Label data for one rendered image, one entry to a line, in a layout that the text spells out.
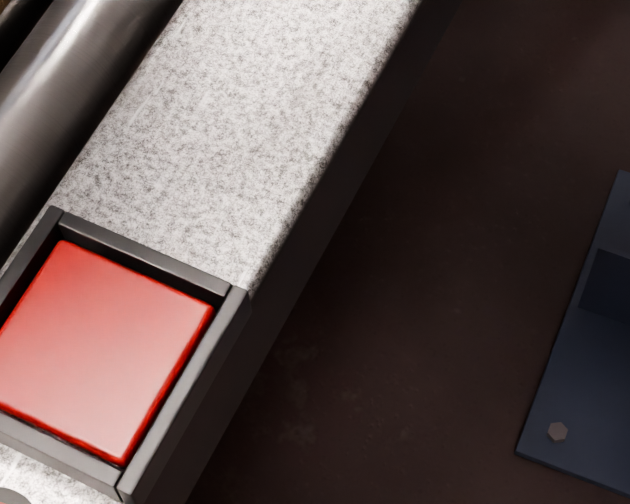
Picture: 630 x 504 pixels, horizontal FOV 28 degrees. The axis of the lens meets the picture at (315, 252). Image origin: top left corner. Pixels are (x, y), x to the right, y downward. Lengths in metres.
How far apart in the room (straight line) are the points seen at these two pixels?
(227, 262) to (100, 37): 0.11
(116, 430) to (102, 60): 0.16
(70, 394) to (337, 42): 0.17
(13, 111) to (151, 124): 0.05
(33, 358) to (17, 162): 0.09
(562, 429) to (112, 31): 0.96
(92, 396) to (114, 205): 0.08
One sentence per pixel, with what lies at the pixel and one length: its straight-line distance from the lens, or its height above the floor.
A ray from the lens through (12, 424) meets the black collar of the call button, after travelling 0.40.
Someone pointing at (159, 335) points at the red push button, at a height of 0.93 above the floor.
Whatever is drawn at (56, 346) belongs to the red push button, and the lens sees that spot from 0.41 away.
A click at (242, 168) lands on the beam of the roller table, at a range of 0.45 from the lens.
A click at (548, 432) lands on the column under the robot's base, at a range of 1.37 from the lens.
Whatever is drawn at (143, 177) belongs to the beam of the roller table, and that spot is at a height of 0.91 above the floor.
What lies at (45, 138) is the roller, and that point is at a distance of 0.47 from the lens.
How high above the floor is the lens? 1.29
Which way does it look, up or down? 62 degrees down
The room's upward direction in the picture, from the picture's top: 4 degrees counter-clockwise
